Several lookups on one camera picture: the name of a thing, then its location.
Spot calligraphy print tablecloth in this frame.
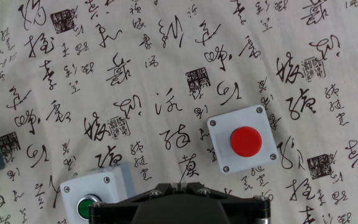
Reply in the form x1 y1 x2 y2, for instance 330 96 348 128
0 0 358 224

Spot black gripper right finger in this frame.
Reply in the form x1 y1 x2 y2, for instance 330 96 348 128
179 182 272 224

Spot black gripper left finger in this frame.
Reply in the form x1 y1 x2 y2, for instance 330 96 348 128
88 182 180 224

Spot green button box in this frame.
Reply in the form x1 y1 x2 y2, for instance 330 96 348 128
60 162 136 221

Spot red mushroom button box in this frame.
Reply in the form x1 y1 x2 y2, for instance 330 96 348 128
206 105 278 175

